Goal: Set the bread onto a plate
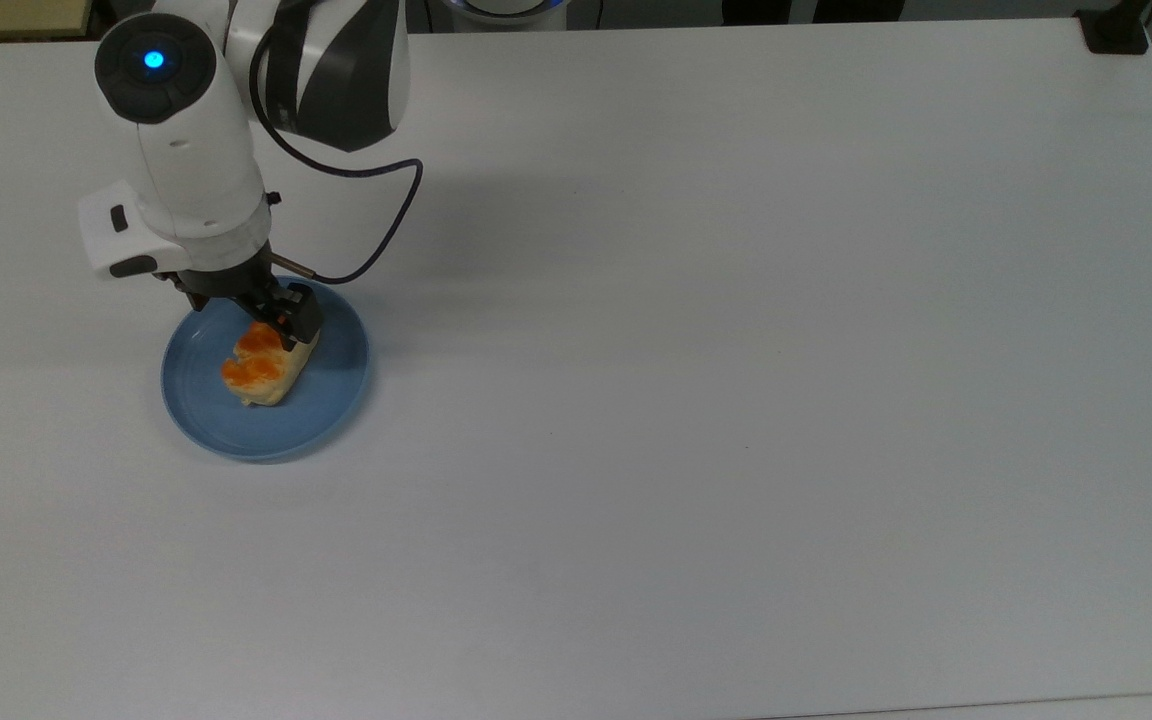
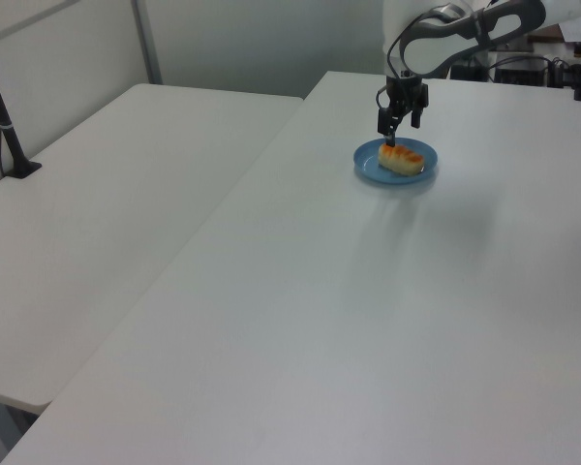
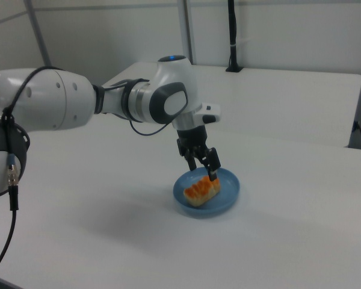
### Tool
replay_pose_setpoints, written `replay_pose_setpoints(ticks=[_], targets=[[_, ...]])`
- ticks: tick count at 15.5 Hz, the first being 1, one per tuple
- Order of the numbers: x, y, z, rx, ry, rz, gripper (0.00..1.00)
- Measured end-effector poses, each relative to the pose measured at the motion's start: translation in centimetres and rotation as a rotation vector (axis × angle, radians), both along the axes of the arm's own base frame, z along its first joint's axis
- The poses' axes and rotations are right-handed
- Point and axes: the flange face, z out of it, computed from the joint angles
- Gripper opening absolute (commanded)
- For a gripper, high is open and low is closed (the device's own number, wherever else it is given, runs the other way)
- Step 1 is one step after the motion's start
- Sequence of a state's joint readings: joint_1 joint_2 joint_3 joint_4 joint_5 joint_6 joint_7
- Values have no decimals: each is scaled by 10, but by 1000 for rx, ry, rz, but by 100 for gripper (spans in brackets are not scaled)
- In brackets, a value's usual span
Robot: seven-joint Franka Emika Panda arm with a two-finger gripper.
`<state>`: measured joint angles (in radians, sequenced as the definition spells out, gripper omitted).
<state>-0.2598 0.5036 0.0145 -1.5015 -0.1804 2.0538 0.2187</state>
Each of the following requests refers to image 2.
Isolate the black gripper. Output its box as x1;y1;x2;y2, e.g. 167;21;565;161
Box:
377;72;431;147

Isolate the toasted bread loaf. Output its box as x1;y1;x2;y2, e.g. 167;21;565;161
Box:
378;140;425;177

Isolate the blue round plate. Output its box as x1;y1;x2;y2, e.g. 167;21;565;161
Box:
352;137;440;186

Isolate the small dark equipment box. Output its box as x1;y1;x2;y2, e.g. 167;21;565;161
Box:
450;58;488;81

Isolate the black electronics box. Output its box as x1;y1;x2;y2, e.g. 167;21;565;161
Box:
493;53;550;87

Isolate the white paper sheet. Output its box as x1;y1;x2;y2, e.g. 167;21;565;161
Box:
560;17;581;47

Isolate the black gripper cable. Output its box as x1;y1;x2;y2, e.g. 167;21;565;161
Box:
374;8;447;111

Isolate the black camera stand pole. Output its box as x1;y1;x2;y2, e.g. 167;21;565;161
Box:
0;37;44;182

